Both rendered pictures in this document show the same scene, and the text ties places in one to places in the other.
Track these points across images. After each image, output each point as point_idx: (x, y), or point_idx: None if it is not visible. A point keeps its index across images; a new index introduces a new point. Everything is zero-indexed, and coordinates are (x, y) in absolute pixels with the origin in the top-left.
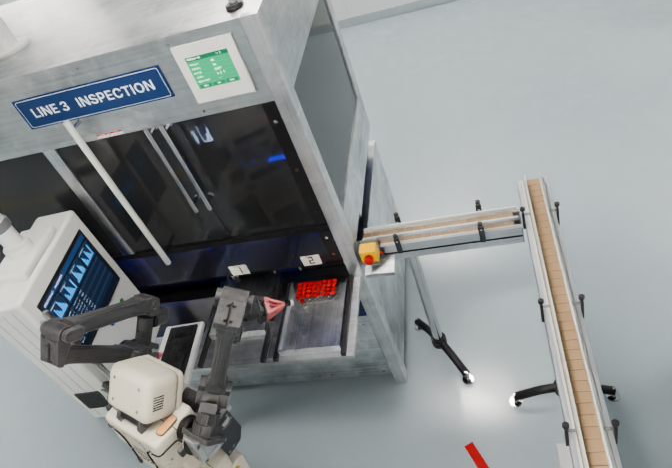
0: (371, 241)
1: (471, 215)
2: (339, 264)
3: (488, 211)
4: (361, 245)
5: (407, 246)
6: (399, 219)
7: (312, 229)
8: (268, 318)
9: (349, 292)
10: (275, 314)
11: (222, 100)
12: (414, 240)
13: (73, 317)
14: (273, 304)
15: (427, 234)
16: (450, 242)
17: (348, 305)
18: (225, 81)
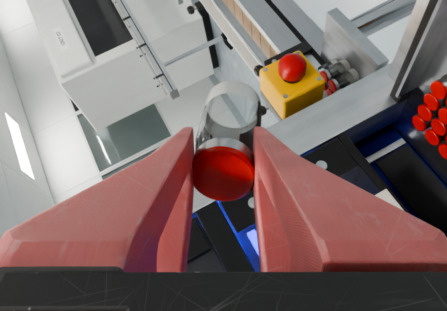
0: (265, 99)
1: None
2: (414, 156)
3: None
4: (279, 113)
5: (285, 42)
6: None
7: (231, 254)
8: (312, 234)
9: (413, 48)
10: (293, 165)
11: None
12: (267, 38)
13: None
14: (262, 268)
15: (255, 30)
16: None
17: (432, 1)
18: None
